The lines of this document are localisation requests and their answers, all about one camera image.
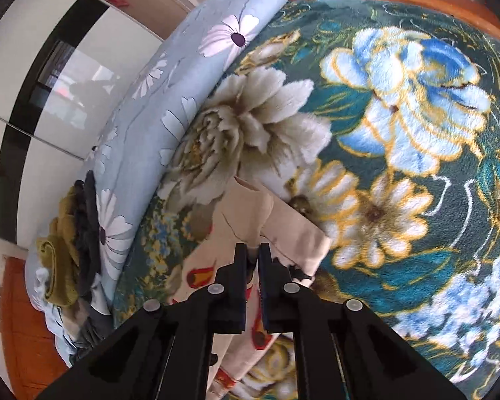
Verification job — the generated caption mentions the white black glossy wardrobe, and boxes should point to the white black glossy wardrobe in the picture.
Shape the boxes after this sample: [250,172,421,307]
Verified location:
[0,0,161,247]

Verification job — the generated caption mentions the light blue shirt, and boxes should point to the light blue shirt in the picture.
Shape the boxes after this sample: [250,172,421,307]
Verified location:
[24,245,76,367]

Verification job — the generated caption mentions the light blue floral duvet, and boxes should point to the light blue floral duvet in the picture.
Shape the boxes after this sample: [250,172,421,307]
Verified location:
[66,0,288,314]

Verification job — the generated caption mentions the orange wooden headboard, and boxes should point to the orange wooden headboard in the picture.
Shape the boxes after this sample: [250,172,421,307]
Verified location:
[1,257,67,399]

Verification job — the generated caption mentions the dark grey garment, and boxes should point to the dark grey garment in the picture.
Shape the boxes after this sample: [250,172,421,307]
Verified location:
[69,305,114,366]

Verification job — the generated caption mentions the black garment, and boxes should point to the black garment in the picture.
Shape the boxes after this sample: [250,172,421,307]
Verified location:
[73,170,101,298]

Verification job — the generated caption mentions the cream fluffy sweater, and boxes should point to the cream fluffy sweater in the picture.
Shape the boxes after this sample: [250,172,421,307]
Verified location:
[61,300,88,338]

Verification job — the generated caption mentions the teal floral bed blanket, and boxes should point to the teal floral bed blanket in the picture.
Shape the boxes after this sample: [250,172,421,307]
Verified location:
[114,0,500,399]

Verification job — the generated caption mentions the olive green knit sweater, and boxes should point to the olive green knit sweater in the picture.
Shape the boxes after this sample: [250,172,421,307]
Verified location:
[36,186,80,307]

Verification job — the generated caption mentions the beige car print pants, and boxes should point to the beige car print pants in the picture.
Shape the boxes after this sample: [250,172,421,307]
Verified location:
[170,178,332,399]

